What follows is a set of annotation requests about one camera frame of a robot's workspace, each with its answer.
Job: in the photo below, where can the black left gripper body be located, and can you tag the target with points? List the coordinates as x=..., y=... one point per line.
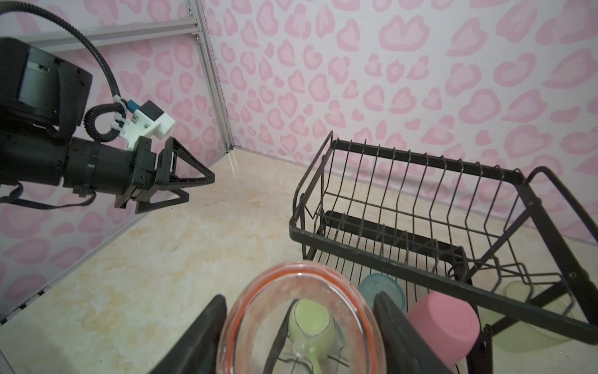
x=145, y=167

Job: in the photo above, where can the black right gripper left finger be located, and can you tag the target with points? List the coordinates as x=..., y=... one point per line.
x=195, y=351

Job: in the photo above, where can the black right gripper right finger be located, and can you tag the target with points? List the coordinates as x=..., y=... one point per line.
x=406, y=352

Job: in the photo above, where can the frosted teal textured cup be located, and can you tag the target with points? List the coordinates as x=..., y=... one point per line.
x=377, y=283

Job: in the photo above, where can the light green ceramic mug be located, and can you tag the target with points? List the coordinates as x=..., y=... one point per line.
x=312, y=331

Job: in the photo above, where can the clear pink plastic cup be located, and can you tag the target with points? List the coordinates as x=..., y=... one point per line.
x=255, y=338

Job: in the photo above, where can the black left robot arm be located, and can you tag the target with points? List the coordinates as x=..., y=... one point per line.
x=49, y=136

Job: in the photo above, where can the frosted pale green textured cup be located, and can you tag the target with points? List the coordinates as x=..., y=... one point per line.
x=523, y=337

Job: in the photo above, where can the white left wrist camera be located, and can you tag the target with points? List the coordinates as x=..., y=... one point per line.
x=147, y=120

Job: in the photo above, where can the aluminium diagonal frame bar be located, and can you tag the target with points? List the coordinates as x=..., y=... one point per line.
x=111, y=35

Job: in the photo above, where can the black wire dish rack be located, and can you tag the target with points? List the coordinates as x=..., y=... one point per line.
x=465, y=229

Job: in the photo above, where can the aluminium corner frame post left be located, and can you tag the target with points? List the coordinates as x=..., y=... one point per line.
x=196, y=12

